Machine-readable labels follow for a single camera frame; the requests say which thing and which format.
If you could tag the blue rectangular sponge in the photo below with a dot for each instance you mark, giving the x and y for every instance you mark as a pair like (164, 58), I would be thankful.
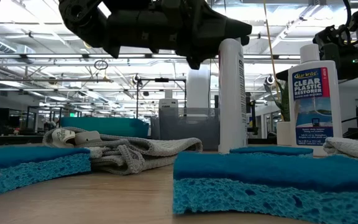
(269, 151)

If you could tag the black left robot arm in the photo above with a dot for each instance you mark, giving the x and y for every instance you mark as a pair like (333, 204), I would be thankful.
(79, 18)

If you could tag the teal plastic bin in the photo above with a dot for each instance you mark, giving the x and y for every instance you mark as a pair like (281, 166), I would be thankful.
(104, 126)

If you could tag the grey translucent plastic bin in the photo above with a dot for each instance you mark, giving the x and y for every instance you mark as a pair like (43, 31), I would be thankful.
(197, 111)
(185, 133)

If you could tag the white plastic restorer bottle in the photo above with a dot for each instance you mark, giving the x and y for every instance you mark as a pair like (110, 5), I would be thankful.
(314, 93)
(232, 93)
(168, 102)

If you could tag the grey waffle cloth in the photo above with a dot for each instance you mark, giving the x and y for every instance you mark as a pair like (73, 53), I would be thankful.
(135, 149)
(353, 149)

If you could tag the snake plant in white pot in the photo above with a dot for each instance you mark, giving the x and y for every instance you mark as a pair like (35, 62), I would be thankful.
(283, 133)

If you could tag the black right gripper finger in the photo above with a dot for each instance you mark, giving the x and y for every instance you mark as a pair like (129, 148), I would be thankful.
(303, 72)

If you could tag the blue wavy sponge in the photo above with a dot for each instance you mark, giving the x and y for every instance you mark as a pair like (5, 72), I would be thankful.
(259, 186)
(26, 168)

